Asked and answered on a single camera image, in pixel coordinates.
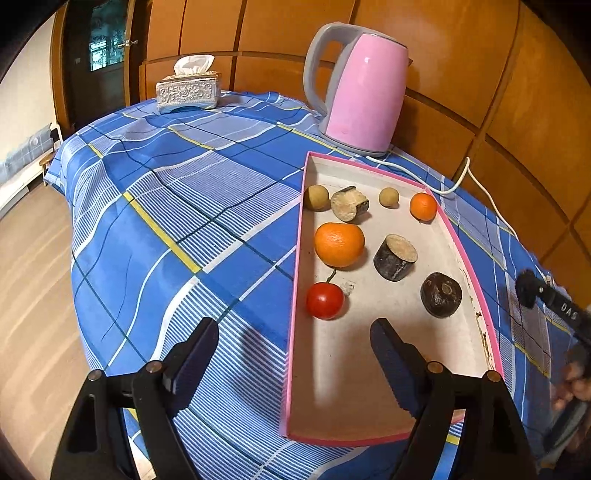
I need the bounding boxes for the white power cord with plug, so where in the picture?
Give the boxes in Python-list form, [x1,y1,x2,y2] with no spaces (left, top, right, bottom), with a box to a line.
[367,156,555,287]

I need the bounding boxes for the white tissue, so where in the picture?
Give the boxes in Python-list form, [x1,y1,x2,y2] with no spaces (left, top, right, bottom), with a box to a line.
[173,54,215,77]

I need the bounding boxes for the large orange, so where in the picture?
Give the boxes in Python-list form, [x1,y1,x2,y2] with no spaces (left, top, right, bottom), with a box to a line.
[314,222,366,269]

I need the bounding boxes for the dark cylindrical cane piece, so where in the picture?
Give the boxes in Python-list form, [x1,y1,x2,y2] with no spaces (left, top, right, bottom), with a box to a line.
[373,234,419,282]

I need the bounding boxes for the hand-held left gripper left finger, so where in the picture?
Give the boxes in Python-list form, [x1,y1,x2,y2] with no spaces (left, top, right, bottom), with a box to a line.
[50,317,220,480]

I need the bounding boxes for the dark round water chestnut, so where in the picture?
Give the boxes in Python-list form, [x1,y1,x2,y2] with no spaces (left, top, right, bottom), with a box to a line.
[420,271,463,319]

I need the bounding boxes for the grey-blue cushioned seat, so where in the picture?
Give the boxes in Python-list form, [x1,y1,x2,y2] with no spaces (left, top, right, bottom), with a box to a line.
[0,122,63,181]

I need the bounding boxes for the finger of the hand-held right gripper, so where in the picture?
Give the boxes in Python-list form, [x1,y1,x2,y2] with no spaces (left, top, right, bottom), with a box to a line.
[515,270,555,308]

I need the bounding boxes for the small wooden stool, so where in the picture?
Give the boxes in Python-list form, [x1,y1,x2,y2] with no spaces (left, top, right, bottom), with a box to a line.
[39,154,58,185]

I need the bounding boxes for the dark door with window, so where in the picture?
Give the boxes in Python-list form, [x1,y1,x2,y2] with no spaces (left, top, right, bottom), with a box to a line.
[65,0,139,132]

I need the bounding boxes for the blue plaid tablecloth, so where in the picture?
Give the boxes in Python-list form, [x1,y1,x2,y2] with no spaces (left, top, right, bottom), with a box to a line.
[45,90,591,480]

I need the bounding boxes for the small orange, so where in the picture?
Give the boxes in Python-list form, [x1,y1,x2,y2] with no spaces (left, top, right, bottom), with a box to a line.
[409,192,438,221]

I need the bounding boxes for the dark cane piece cream cut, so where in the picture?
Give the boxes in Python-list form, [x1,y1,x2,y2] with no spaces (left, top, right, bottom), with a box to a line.
[330,186,370,223]

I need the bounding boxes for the pink electric kettle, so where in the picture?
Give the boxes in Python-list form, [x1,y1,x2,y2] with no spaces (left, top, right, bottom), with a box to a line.
[302,22,411,158]

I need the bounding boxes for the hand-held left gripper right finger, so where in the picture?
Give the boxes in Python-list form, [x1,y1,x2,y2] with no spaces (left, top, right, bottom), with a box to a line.
[369,318,539,480]

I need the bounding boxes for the person's right hand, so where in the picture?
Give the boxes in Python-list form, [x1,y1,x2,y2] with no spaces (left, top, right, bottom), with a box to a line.
[549,348,586,416]

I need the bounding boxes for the pink shallow cardboard tray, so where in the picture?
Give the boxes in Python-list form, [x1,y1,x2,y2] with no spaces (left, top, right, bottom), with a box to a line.
[279,151,505,448]

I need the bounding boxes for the silver embossed tissue box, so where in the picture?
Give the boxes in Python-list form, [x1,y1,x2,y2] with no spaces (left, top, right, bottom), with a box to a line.
[156,70,220,114]

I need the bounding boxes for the red cherry tomato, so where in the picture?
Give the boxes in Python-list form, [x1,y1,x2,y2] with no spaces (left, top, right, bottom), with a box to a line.
[305,269,345,320]

